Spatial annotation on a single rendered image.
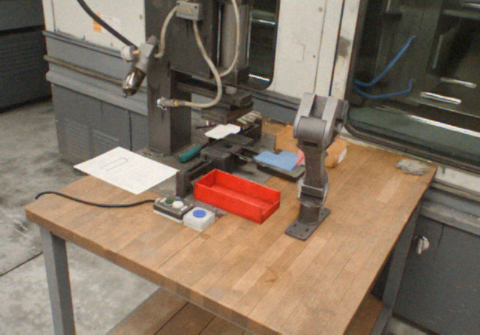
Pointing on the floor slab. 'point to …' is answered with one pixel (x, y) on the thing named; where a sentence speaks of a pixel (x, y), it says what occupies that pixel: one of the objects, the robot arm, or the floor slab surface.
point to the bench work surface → (246, 254)
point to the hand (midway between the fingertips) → (298, 163)
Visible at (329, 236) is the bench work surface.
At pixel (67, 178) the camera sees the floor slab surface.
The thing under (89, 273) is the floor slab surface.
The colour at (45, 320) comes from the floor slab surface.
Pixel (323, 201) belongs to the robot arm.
